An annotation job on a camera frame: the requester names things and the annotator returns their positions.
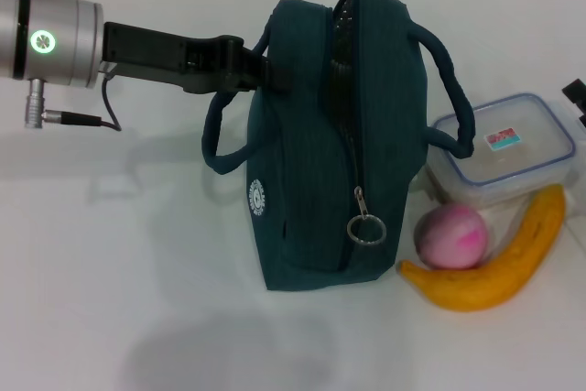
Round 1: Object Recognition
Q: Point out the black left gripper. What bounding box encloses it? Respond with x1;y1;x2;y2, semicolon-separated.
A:
103;21;293;94

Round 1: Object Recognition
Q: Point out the clear plastic container blue lid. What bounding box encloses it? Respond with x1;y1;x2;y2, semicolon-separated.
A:
423;92;576;209

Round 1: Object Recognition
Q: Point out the dark teal insulated lunch bag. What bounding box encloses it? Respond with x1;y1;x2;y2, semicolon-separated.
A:
201;0;476;292

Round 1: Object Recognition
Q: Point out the pink peach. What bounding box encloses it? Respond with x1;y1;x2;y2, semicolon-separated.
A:
413;201;488;271

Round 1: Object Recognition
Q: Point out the yellow banana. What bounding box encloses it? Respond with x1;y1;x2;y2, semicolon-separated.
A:
396;183;568;313

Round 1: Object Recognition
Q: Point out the left arm cable with connector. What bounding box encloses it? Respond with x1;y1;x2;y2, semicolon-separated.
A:
23;73;124;132

